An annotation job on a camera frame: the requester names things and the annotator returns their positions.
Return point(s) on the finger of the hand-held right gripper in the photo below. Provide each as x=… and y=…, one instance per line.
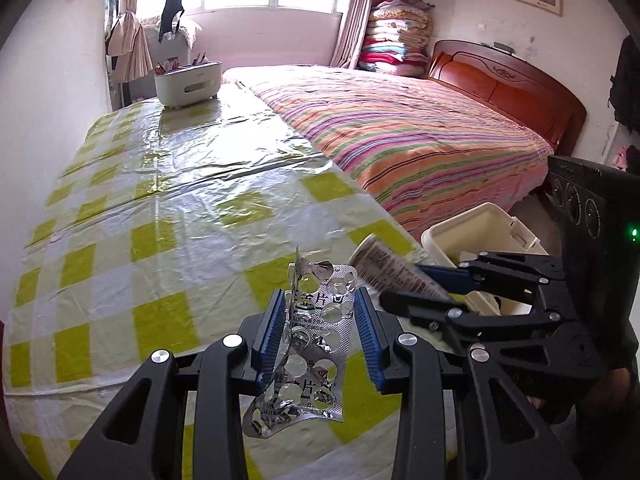
x=415, y=307
x=445, y=277

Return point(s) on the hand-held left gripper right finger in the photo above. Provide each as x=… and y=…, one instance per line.
x=367, y=340

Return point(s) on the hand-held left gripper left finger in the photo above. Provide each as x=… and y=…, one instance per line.
x=270, y=340

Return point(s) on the silver blister pack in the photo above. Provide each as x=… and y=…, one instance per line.
x=312, y=340

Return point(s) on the white plastic bin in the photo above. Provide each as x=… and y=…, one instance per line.
x=470, y=232

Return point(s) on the white printed tube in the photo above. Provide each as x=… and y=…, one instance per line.
x=385, y=265

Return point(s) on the bed with striped sheet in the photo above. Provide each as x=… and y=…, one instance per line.
x=400, y=140

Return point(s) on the dark hanging jacket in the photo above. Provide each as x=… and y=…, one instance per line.
x=627, y=90

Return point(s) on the yellow checkered plastic tablecloth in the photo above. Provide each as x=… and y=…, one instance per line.
x=150, y=210

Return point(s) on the wooden headboard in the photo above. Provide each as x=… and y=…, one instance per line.
x=505, y=90

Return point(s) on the small dark remote control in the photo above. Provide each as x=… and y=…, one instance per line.
x=502, y=47

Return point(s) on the stack of folded blankets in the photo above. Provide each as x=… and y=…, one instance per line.
x=395, y=40

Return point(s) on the striped curtain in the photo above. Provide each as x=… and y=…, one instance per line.
x=350, y=35

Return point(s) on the white desktop organizer box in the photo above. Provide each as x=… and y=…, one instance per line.
x=187, y=85

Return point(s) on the white air cooler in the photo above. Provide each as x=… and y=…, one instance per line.
x=170, y=50

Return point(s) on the pink curtain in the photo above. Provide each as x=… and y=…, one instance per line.
x=130, y=45

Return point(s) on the black hanging garment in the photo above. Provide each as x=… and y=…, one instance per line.
x=172, y=10

